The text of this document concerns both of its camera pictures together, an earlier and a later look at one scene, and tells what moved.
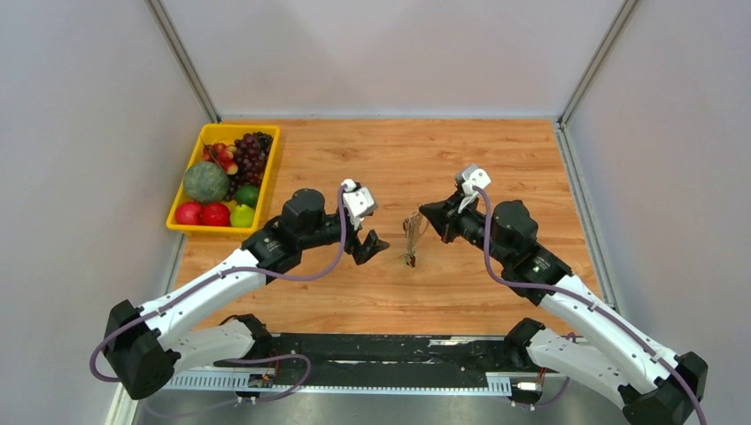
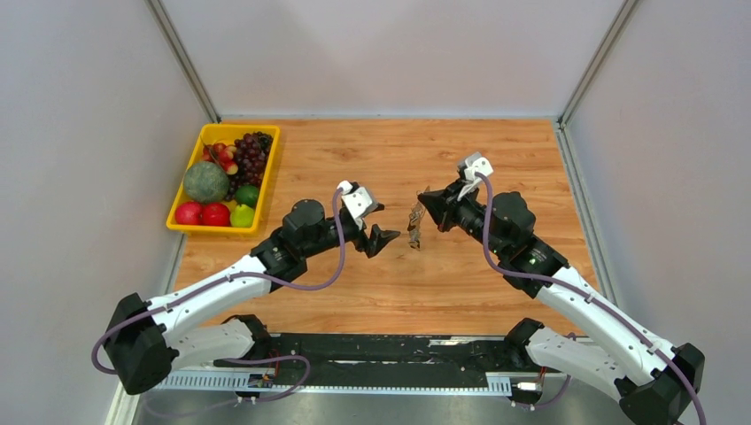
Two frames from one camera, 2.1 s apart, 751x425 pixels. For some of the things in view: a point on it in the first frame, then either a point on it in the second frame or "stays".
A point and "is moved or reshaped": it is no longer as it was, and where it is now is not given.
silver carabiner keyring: x=414 y=227 is moved or reshaped
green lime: x=247 y=194 stays
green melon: x=206 y=181 stays
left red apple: x=189 y=213 stays
